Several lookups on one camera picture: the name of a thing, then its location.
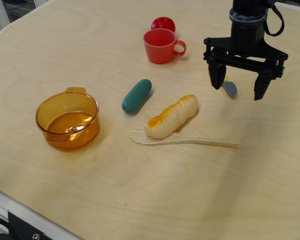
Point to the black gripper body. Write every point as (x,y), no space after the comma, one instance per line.
(246,49)

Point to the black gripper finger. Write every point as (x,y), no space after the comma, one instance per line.
(261,84)
(217,73)

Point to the green toy cucumber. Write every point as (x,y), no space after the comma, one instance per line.
(136,96)

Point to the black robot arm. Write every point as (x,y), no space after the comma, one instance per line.
(253,11)

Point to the red plastic cup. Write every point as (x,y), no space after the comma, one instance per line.
(161,45)

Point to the red toy tomato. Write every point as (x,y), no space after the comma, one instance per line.
(163,23)

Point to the toy bread loaf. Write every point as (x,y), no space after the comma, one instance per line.
(172,117)

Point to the wooden spatula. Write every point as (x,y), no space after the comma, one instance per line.
(139,136)

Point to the orange transparent plastic pot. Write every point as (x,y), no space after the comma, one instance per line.
(69,120)

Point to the yellow handled toy knife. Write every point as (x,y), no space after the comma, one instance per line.
(230,87)

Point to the black corner bracket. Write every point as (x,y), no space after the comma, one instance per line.
(24,230)

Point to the aluminium table frame rail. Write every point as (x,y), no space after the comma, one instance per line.
(51,229)

